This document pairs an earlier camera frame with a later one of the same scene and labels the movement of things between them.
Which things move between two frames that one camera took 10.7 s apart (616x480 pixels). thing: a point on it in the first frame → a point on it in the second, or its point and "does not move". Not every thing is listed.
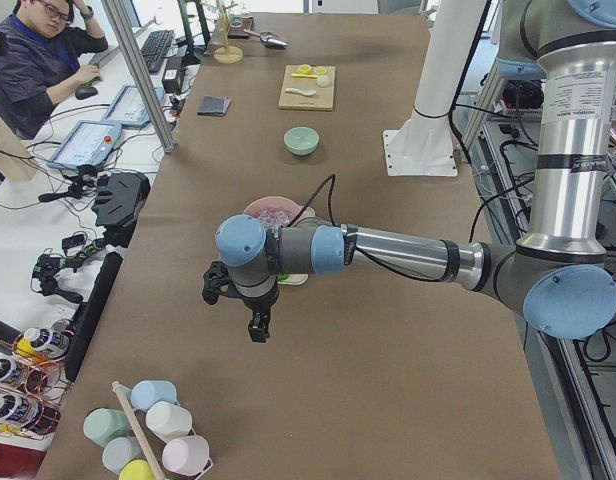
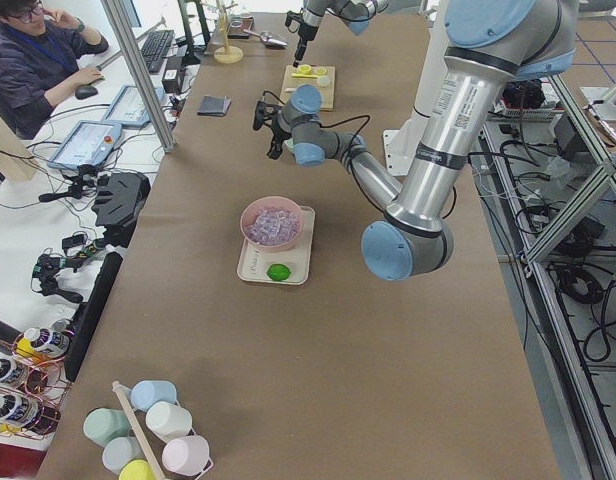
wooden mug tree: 227,54 does not move
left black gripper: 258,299 → 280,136
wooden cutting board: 307,87 does not move
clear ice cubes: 270,218 does not move
